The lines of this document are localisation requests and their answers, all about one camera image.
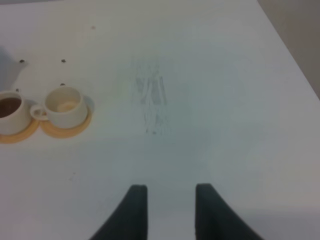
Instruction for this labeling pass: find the left orange cup coaster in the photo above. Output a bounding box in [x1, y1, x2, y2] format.
[0, 116, 40, 144]

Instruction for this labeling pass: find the orange cup coaster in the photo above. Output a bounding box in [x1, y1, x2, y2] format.
[40, 99, 92, 139]
[0, 116, 40, 144]

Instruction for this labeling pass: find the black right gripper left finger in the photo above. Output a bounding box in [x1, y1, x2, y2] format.
[91, 185, 148, 240]

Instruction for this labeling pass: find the right white teacup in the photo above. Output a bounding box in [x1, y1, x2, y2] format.
[30, 85, 89, 129]

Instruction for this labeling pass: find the left white teacup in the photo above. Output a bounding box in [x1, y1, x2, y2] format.
[0, 91, 32, 136]

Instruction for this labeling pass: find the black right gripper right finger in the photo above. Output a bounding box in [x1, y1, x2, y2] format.
[195, 183, 261, 240]

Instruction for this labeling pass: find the white teacup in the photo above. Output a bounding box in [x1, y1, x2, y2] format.
[0, 91, 32, 136]
[30, 85, 89, 129]

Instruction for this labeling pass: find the right orange cup coaster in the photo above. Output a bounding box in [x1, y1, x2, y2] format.
[40, 99, 92, 139]

